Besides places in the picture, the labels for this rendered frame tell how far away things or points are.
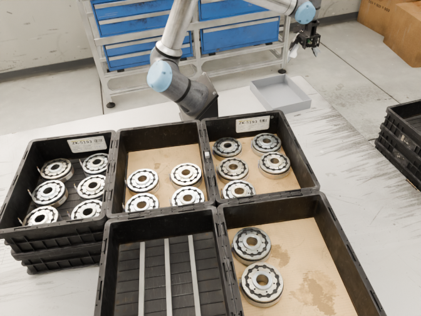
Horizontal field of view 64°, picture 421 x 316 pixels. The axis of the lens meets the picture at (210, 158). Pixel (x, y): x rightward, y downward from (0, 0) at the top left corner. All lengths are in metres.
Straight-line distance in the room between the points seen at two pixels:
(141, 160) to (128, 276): 0.45
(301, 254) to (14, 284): 0.86
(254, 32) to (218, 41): 0.33
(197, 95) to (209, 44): 1.67
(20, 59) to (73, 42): 0.55
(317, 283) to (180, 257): 0.36
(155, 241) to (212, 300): 0.24
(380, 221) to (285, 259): 0.44
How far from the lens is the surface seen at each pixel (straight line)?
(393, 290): 1.14
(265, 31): 3.21
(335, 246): 0.95
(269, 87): 1.83
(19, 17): 3.81
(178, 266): 0.95
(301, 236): 1.00
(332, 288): 0.94
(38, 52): 3.92
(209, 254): 0.96
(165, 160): 1.22
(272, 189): 1.10
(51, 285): 1.19
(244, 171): 1.11
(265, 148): 1.20
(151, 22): 2.89
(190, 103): 1.42
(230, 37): 3.10
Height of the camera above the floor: 1.64
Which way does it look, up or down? 43 degrees down
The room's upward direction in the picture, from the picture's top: 4 degrees counter-clockwise
